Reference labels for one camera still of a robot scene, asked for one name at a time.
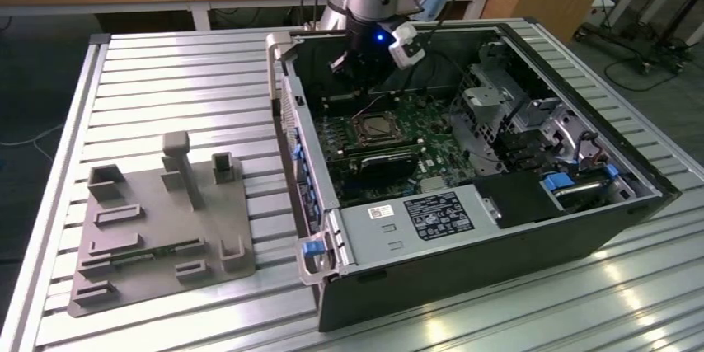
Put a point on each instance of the metal drive cage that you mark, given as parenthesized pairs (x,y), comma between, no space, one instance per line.
(495,100)

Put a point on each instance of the black plastic duct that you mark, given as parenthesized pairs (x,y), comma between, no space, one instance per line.
(517,199)

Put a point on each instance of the green RAM stick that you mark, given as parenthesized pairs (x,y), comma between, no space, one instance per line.
(159,251)

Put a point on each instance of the CPU socket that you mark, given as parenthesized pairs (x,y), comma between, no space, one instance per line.
(385,139)

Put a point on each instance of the silver CPU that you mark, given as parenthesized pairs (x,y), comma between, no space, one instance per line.
(379,125)

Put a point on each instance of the small blue clip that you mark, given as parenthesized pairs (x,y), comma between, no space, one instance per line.
(611,172)

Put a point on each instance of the green motherboard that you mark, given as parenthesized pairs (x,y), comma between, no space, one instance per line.
(441,154)

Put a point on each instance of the grey parts rack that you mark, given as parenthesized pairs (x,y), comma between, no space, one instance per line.
(159,220)

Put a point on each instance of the blue case latch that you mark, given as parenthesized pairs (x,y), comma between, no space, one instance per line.
(313,250)

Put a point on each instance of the silver power supply unit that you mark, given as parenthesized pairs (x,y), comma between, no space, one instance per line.
(379,240)

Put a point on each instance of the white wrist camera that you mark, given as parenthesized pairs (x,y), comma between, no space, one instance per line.
(407,47)

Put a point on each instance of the silver chipset heatsink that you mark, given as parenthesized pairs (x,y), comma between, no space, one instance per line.
(438,183)

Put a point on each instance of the blue disk carrier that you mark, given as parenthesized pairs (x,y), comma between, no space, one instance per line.
(558,184)

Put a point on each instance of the wheeled equipment stand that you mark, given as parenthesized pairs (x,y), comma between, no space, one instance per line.
(666,48)

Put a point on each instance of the black open PC case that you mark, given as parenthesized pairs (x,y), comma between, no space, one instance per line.
(467,278)

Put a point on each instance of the black graphics card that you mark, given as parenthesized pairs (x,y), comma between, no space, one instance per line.
(385,170)

